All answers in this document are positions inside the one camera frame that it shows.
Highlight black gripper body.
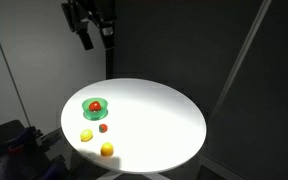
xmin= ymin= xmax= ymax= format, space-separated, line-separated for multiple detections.
xmin=61 ymin=0 xmax=118 ymax=33

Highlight orange round fruit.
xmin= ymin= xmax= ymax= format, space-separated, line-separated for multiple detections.
xmin=100 ymin=142 xmax=115 ymax=157

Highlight green plastic bowl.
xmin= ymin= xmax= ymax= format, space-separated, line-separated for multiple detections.
xmin=81 ymin=97 xmax=109 ymax=121

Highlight small red tomato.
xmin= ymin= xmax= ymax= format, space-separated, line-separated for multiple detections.
xmin=98 ymin=123 xmax=109 ymax=134

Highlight yellow lemon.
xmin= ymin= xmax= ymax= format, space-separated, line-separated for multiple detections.
xmin=80 ymin=128 xmax=94 ymax=143

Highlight purple clamp orange tips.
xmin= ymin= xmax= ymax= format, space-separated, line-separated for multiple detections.
xmin=38 ymin=155 xmax=69 ymax=180
xmin=7 ymin=125 xmax=44 ymax=155

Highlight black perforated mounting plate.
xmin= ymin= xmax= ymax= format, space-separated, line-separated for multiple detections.
xmin=0 ymin=119 xmax=73 ymax=180

